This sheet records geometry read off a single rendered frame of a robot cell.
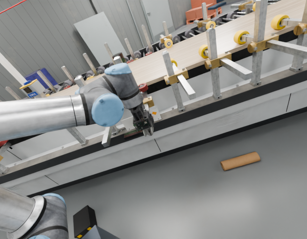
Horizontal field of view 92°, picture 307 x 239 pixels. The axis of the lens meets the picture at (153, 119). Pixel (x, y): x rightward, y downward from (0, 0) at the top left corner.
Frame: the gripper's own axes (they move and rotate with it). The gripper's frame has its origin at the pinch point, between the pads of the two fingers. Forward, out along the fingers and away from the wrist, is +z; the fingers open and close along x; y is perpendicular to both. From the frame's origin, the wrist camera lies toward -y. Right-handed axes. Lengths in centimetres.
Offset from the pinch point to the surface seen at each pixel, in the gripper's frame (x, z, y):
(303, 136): 116, 82, -27
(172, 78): 20.8, -13.2, -23.8
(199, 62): 43, -8, -46
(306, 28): 94, -13, -24
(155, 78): 11.0, -8.6, -45.7
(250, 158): 63, 75, -17
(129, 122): -15.4, 5.6, -24.2
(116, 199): -66, 82, -18
